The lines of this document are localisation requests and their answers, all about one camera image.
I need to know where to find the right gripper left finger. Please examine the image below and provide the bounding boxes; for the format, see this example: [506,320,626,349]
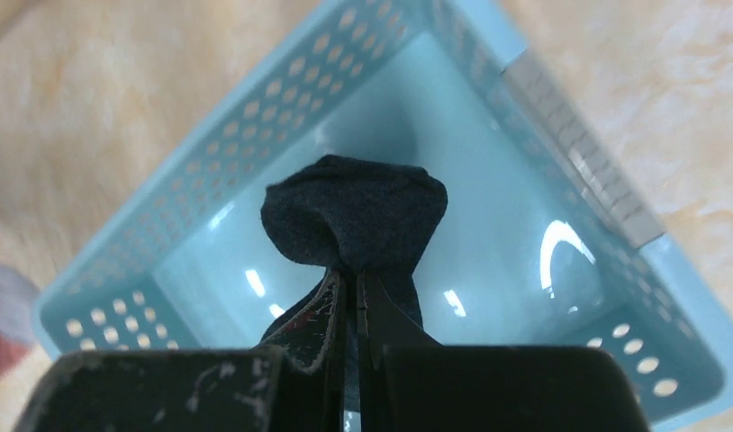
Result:
[16,270,346,431]

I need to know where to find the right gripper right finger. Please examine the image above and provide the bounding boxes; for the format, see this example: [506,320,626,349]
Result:
[356,274,648,431]

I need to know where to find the dark navy sock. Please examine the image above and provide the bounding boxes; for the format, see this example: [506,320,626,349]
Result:
[260,155,448,361]

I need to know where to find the light blue plastic basket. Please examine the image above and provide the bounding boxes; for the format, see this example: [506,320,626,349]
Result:
[18,1,733,431]

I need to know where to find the pink patterned sock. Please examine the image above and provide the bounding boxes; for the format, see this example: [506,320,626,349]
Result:
[0,264,39,377]

